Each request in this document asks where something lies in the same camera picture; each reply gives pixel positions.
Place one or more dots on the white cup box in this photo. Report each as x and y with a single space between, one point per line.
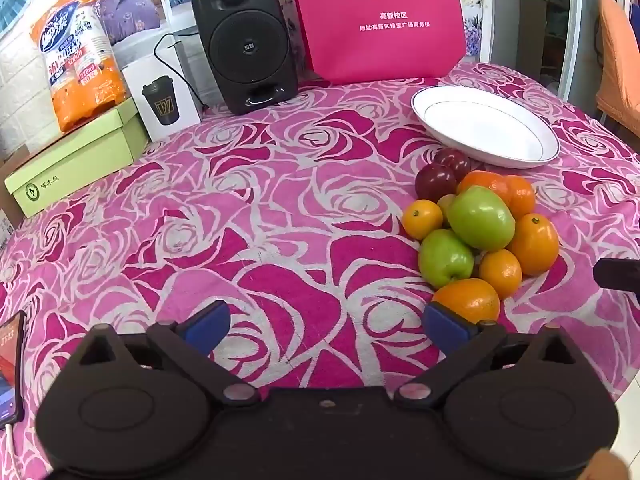
160 95

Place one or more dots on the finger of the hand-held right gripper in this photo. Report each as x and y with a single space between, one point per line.
617 280

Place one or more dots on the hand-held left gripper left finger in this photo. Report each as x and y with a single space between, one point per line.
207 324

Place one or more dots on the smartphone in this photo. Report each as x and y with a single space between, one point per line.
9 365

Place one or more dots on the dark red plum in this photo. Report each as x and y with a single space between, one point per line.
435 181
454 161

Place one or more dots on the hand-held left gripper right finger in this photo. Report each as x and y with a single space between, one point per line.
445 325

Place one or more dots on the large green apple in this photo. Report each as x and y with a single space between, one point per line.
480 217

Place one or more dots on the white plate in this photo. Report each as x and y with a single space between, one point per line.
487 122

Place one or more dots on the bedding wall poster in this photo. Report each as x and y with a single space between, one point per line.
135 10

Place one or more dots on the orange chair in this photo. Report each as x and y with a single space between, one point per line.
620 60

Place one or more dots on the black speaker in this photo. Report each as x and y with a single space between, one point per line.
250 45

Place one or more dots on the floral plastic wall sheet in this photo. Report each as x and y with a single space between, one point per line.
475 10

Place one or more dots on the cardboard box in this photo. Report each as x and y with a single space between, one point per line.
12 160

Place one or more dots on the small green fruit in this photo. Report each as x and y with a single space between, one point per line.
445 204

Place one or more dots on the pink printed bag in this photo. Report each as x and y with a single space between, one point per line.
385 25

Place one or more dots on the pink rose printed tablecloth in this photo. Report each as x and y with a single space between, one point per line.
280 210

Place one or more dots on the small orange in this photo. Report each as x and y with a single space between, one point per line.
422 219

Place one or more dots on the green shoe box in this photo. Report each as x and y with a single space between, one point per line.
75 160

